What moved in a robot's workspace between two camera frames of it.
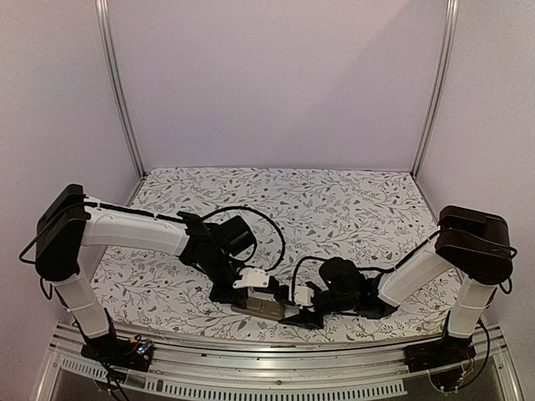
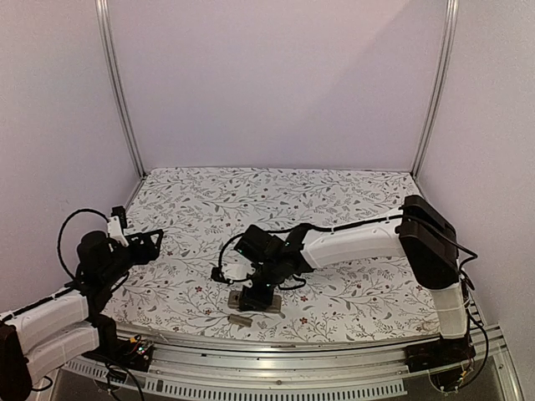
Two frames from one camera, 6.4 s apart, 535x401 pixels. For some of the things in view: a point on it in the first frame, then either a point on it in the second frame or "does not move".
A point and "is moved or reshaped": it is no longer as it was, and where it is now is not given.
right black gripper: (301, 320) to (257, 300)
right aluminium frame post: (451, 28) does not move
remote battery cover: (264, 307) is moved or reshaped
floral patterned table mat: (364, 214) does not move
